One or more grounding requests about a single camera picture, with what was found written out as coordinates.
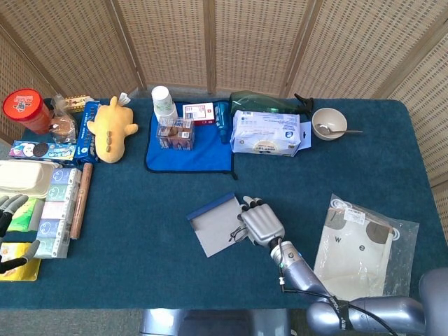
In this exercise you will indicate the dark blue snack box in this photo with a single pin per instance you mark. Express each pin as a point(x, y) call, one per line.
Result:
point(85, 140)

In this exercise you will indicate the beige bowl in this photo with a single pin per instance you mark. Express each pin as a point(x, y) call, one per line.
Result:
point(332, 117)

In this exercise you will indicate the white paper cup stack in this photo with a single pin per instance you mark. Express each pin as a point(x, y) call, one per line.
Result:
point(161, 101)

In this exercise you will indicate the red lidded canister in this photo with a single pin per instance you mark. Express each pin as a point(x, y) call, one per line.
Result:
point(24, 105)

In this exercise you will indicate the metal spoon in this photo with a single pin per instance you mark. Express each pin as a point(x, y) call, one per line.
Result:
point(323, 129)

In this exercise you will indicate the yellow plush toy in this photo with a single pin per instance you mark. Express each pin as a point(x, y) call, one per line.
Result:
point(110, 133)

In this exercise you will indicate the thin-framed eyeglasses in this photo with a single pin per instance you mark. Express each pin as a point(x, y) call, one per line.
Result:
point(239, 234)

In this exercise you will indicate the white blue tissue pack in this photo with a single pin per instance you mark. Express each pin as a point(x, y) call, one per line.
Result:
point(266, 133)

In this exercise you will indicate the white clamshell food container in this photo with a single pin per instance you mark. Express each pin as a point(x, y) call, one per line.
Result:
point(21, 178)

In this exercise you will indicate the oreo cookie box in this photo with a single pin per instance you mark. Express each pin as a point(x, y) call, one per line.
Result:
point(42, 150)

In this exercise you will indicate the blue cloth with black edge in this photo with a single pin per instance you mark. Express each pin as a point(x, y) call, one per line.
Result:
point(189, 159)

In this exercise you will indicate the blue plastic bottle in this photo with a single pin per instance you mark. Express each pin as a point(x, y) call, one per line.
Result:
point(221, 119)

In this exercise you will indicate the woven bamboo folding screen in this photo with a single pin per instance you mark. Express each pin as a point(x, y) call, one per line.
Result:
point(252, 42)

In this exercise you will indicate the small beige printed box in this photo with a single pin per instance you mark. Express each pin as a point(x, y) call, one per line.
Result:
point(78, 103)

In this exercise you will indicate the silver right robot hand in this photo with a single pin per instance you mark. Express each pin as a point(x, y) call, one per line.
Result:
point(262, 224)

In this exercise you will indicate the bagged brown bread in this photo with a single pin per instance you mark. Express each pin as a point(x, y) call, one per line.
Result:
point(63, 127)

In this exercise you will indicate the pastel pocket tissue multipack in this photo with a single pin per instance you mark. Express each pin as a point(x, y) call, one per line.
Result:
point(56, 210)

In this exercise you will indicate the grey black left robot hand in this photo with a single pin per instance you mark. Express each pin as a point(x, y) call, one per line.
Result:
point(14, 206)

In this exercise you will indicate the red and white small box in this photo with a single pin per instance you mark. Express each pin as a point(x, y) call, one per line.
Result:
point(197, 112)

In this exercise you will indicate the wooden rolling pin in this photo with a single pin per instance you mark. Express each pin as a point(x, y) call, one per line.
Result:
point(82, 199)

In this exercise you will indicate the green spray bottle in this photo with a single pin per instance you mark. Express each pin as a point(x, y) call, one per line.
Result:
point(255, 101)

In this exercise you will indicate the clear bag with white cloth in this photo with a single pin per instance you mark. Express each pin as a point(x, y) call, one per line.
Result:
point(357, 252)

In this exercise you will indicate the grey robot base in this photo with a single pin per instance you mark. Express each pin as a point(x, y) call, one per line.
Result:
point(210, 323)

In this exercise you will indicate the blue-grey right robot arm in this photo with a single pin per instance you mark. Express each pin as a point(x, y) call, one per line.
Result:
point(304, 276)

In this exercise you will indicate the yellow snack packet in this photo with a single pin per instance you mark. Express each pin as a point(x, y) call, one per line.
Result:
point(14, 250)

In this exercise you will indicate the clear coffee capsule box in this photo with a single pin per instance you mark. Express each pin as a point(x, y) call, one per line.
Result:
point(175, 134)

